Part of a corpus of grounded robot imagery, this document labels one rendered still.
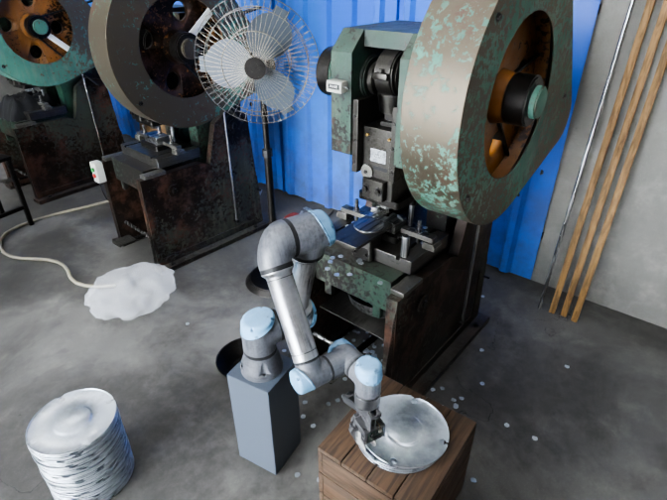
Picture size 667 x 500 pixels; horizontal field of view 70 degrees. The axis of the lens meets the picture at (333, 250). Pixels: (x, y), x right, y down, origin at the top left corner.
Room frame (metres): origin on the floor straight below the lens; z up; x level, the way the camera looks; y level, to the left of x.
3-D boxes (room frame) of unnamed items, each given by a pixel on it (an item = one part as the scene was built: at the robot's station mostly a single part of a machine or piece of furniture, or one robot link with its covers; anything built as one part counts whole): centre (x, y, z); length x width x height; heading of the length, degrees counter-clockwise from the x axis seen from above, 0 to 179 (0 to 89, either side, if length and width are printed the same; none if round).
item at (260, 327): (1.26, 0.25, 0.62); 0.13 x 0.12 x 0.14; 124
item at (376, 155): (1.79, -0.20, 1.04); 0.17 x 0.15 x 0.30; 140
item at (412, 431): (1.05, -0.23, 0.38); 0.29 x 0.29 x 0.01
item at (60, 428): (1.15, 0.93, 0.31); 0.29 x 0.29 x 0.01
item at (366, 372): (0.98, -0.10, 0.69); 0.09 x 0.08 x 0.11; 34
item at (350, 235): (1.68, -0.11, 0.72); 0.25 x 0.14 x 0.14; 140
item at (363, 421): (0.97, -0.10, 0.53); 0.09 x 0.08 x 0.12; 27
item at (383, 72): (1.82, -0.23, 1.27); 0.21 x 0.12 x 0.34; 140
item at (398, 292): (1.75, -0.52, 0.45); 0.92 x 0.12 x 0.90; 140
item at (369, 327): (1.83, -0.23, 0.31); 0.43 x 0.42 x 0.01; 50
